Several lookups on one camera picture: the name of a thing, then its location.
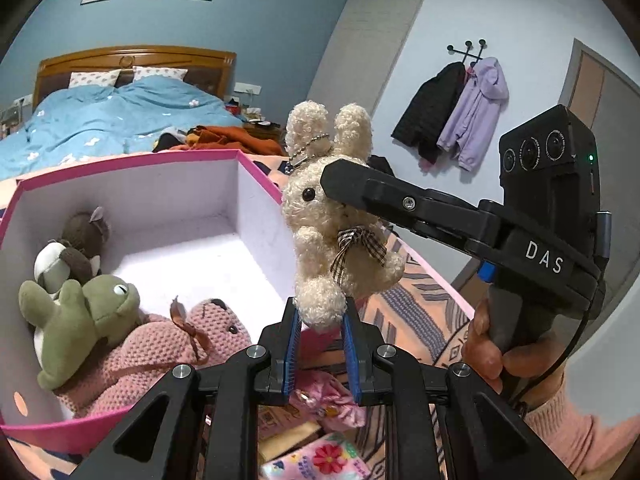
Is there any beige tissue pack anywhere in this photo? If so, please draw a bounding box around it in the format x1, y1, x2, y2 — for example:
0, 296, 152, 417
257, 405, 322, 464

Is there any pink knitted bear plush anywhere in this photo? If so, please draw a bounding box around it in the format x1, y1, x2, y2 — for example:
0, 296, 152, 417
54, 299, 250, 418

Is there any floral pink tissue pack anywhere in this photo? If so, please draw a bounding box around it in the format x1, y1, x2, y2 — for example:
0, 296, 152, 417
258, 432, 371, 480

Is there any pink satin drawstring pouch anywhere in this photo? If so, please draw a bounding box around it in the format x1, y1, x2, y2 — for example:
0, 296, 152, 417
290, 370, 367, 431

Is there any cream bunny plush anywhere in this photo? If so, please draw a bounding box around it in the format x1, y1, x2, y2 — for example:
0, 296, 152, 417
281, 101, 405, 333

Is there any green frog plush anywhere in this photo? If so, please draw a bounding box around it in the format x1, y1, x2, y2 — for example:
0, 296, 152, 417
18, 274, 140, 391

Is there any brown knitted monkey plush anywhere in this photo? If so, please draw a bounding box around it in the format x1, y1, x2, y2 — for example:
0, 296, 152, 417
34, 206, 111, 299

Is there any right hand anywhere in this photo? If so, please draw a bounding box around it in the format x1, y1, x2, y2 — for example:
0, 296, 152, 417
460, 298, 569, 395

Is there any lilac hoodie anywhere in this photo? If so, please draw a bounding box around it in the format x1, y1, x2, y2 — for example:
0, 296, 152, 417
437, 58, 509, 172

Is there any black jacket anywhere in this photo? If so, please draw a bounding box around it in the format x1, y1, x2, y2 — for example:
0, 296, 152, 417
392, 62, 466, 164

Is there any pink cardboard storage box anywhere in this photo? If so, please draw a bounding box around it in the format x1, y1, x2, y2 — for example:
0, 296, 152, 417
1, 150, 295, 454

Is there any wooden nightstand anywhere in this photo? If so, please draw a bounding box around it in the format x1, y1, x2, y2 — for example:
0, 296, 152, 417
224, 98, 283, 142

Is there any orange brown garment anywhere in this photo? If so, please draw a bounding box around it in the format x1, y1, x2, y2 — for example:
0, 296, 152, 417
152, 126, 284, 156

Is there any wooden headboard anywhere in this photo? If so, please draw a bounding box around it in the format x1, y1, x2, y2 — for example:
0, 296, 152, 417
32, 46, 236, 108

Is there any blue floral duvet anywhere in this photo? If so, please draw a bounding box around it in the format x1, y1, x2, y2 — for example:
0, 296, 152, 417
1, 76, 242, 180

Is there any right floral pillow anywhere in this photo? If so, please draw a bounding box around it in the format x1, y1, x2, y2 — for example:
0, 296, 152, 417
134, 66, 189, 81

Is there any floral pillow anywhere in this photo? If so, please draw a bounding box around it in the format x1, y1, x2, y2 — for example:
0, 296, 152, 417
68, 70, 120, 89
134, 66, 189, 81

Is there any left floral pillow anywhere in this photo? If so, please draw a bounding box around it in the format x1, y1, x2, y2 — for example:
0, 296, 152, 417
68, 70, 120, 89

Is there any black tracking camera right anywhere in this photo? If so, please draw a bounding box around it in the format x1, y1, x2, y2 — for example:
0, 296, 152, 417
499, 104, 600, 257

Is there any black wall coat hook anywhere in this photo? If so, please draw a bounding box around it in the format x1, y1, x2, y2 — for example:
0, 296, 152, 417
446, 38, 488, 65

